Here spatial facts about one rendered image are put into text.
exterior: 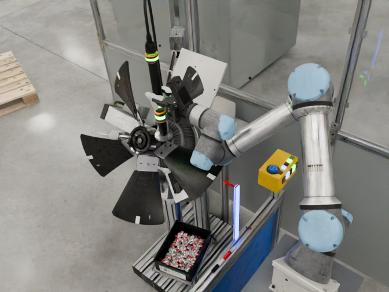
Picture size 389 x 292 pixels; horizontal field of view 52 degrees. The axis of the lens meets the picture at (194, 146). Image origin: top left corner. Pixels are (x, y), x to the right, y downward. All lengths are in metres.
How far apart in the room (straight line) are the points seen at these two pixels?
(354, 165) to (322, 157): 0.94
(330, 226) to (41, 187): 2.60
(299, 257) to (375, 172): 0.88
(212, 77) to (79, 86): 2.75
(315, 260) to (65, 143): 2.77
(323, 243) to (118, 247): 1.87
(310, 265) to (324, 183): 0.28
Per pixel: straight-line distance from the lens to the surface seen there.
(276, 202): 1.88
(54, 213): 3.15
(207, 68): 1.82
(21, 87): 4.40
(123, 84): 1.78
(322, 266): 1.33
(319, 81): 1.19
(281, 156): 1.75
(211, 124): 1.29
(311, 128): 1.19
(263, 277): 1.47
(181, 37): 1.98
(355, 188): 2.21
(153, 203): 1.71
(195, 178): 1.51
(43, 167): 3.54
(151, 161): 1.68
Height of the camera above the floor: 2.28
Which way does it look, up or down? 42 degrees down
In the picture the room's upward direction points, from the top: 5 degrees counter-clockwise
